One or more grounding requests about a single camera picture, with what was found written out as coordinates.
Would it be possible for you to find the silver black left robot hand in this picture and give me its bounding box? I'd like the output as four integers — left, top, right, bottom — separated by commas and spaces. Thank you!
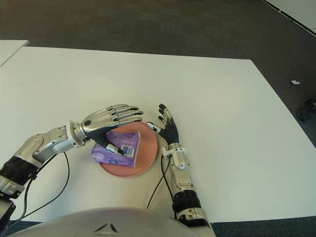
81, 103, 144, 157

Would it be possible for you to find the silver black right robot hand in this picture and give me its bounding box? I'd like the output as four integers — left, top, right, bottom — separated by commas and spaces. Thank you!
147, 103, 181, 145

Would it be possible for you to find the purple tissue paper pack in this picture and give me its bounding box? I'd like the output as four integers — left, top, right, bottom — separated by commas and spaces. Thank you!
90, 130, 142, 169

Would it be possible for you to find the pink round plate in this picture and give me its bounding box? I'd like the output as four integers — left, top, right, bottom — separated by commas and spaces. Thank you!
97, 121, 158, 178

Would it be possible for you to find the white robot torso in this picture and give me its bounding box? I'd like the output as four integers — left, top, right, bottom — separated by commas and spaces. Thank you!
0, 207, 183, 237

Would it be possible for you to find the dark shoe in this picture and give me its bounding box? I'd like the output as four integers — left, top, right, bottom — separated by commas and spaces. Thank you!
297, 98, 316, 122

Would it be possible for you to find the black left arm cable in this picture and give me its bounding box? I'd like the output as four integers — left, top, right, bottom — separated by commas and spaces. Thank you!
9, 152, 71, 225

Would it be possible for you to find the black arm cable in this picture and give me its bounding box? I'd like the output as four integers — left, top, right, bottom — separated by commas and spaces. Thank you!
147, 155, 176, 210
9, 152, 71, 225

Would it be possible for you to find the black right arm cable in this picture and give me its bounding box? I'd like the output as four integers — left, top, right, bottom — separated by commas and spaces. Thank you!
147, 155, 176, 210

